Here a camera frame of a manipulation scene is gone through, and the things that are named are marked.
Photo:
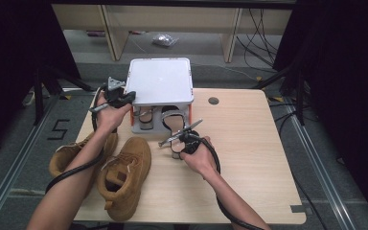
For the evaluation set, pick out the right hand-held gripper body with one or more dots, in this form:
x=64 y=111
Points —
x=190 y=142

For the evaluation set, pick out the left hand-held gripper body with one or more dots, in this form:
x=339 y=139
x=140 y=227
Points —
x=115 y=96

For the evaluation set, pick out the white two-tier shoe rack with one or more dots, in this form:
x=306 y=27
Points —
x=159 y=81

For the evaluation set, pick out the tan suede boot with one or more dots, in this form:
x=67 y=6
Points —
x=134 y=159
x=64 y=159

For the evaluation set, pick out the person's left hand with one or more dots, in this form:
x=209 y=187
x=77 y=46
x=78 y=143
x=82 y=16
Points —
x=110 y=118

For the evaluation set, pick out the person's right hand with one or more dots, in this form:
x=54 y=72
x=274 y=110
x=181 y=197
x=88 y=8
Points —
x=204 y=161

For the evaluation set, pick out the round dark table grommet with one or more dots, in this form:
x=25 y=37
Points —
x=213 y=101

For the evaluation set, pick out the purple flat item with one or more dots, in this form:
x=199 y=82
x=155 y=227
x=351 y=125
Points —
x=96 y=33

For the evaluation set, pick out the pink packet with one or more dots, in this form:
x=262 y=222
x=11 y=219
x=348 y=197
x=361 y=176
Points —
x=137 y=32

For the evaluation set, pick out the clear plastic bag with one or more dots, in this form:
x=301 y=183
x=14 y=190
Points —
x=165 y=40

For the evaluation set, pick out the black metal stand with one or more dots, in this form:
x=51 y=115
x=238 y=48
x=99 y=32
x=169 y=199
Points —
x=300 y=96
x=38 y=96

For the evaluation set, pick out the small white object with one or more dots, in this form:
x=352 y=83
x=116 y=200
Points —
x=28 y=99

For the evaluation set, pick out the black curtain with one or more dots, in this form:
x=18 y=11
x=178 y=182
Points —
x=6 y=48
x=348 y=64

